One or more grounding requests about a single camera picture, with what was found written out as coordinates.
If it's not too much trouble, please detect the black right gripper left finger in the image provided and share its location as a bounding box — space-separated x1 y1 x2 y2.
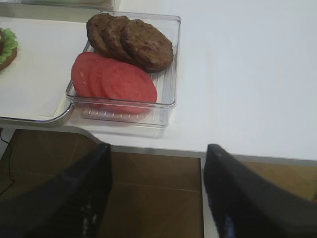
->
0 143 112 238

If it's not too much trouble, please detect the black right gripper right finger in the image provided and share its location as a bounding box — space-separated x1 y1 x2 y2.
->
204 144 317 238

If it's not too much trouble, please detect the green lettuce leaf on burger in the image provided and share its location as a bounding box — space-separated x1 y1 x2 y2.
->
0 28 18 64

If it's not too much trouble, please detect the clear lettuce and cheese container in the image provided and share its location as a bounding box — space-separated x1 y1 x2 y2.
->
20 0 121 11

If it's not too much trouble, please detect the white serving tray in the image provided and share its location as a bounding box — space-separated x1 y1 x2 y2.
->
0 17 87 121

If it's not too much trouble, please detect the red tomato slice back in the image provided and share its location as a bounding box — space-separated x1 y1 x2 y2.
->
71 52 105 97

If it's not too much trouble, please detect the red tomato slice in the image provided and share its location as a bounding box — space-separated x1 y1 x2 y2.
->
71 52 105 97
101 62 158 103
89 59 116 98

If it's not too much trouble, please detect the red tomato slice front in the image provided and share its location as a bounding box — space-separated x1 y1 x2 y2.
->
101 62 158 103

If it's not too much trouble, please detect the clear patty and tomato container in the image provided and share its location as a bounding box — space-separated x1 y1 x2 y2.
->
66 11 181 127

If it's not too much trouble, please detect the red tomato slice middle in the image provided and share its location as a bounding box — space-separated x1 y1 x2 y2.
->
89 59 116 98

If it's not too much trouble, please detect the bottom burger bun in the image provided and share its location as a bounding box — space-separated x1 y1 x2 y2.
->
0 48 17 70

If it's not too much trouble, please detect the brown patty back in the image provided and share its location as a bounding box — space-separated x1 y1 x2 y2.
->
86 13 114 58

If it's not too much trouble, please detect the brown patty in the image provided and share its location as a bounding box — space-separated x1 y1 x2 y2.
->
86 13 114 58
103 16 137 65
121 19 174 71

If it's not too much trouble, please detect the brown patty front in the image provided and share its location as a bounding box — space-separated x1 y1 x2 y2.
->
121 19 174 71

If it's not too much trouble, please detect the brown patty middle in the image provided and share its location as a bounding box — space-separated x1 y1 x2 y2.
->
103 16 137 65

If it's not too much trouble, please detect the black cable under table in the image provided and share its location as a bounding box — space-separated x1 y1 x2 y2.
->
0 129 15 196

